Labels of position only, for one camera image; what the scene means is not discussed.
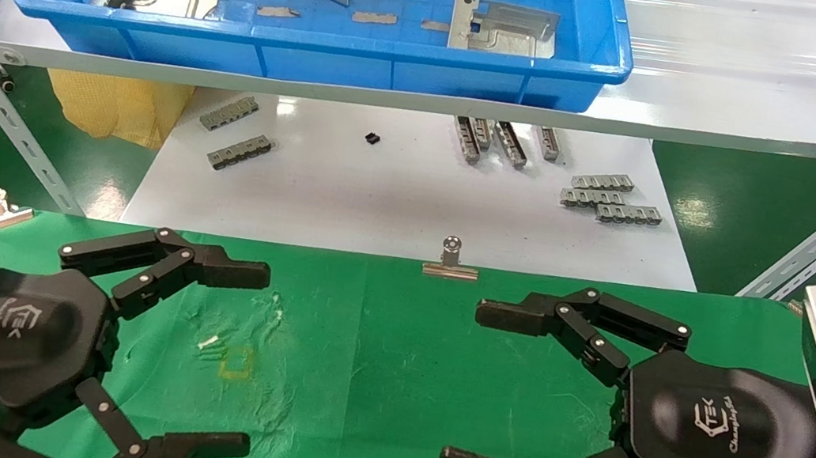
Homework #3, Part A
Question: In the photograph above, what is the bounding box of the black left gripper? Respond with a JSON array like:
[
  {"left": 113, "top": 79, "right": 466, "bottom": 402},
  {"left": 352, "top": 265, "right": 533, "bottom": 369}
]
[{"left": 0, "top": 204, "right": 280, "bottom": 458}]

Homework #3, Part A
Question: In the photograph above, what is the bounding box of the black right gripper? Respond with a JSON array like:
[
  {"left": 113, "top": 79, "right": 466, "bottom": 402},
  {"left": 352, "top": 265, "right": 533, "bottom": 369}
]
[{"left": 440, "top": 270, "right": 816, "bottom": 458}]

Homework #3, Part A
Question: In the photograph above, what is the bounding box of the green table cloth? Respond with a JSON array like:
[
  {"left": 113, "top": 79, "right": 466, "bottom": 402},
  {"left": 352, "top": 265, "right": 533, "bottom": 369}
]
[{"left": 0, "top": 194, "right": 816, "bottom": 458}]

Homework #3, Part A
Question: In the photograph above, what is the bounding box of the grey slotted metal strip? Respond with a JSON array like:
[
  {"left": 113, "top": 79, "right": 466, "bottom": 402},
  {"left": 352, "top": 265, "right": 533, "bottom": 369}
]
[
  {"left": 205, "top": 128, "right": 275, "bottom": 177},
  {"left": 467, "top": 116, "right": 497, "bottom": 152},
  {"left": 558, "top": 184, "right": 628, "bottom": 214},
  {"left": 489, "top": 120, "right": 533, "bottom": 170},
  {"left": 570, "top": 167, "right": 637, "bottom": 197},
  {"left": 198, "top": 90, "right": 261, "bottom": 138},
  {"left": 531, "top": 125, "right": 567, "bottom": 165},
  {"left": 448, "top": 115, "right": 487, "bottom": 166},
  {"left": 595, "top": 199, "right": 664, "bottom": 231}
]

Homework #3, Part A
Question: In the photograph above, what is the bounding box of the yellow mesh bag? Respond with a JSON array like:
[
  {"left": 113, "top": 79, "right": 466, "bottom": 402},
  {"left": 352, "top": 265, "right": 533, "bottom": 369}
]
[{"left": 38, "top": 65, "right": 195, "bottom": 154}]

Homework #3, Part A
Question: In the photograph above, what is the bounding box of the blue plastic tray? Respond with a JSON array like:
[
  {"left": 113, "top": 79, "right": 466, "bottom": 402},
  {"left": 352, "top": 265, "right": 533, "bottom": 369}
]
[{"left": 7, "top": 0, "right": 643, "bottom": 129}]

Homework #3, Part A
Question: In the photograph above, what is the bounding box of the white shelf board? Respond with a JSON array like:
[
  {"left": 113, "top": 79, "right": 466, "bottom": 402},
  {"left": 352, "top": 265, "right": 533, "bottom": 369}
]
[{"left": 0, "top": 0, "right": 816, "bottom": 177}]

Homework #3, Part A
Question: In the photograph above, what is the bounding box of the translucent corrugated plastic sheet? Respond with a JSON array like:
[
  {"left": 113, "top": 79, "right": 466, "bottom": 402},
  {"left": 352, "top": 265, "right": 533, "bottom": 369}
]
[{"left": 607, "top": 0, "right": 816, "bottom": 92}]

